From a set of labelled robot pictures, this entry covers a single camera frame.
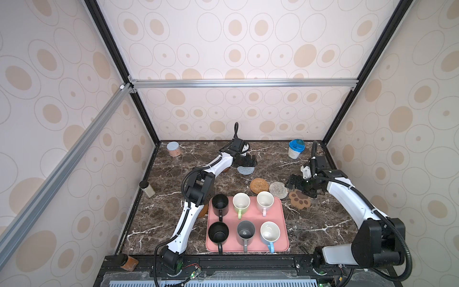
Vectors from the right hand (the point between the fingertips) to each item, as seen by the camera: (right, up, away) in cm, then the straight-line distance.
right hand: (300, 187), depth 86 cm
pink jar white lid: (-69, +20, +24) cm, 76 cm away
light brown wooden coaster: (-44, -6, -17) cm, 47 cm away
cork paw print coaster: (+2, -8, +6) cm, 10 cm away
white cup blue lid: (+5, +21, +19) cm, 29 cm away
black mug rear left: (-39, -8, +2) cm, 40 cm away
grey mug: (-27, -20, -4) cm, 34 cm away
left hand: (-19, +12, +18) cm, 29 cm away
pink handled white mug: (-17, -7, +3) cm, 19 cm away
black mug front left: (-39, -20, -4) cm, 44 cm away
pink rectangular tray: (-22, -14, +3) cm, 26 cm away
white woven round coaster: (-8, -3, +11) cm, 14 cm away
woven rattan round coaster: (-19, -1, +12) cm, 23 cm away
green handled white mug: (-28, -7, +2) cm, 29 cm away
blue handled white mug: (-16, -19, -6) cm, 25 cm away
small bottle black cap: (-76, 0, +2) cm, 76 cm away
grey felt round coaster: (-25, +7, +20) cm, 33 cm away
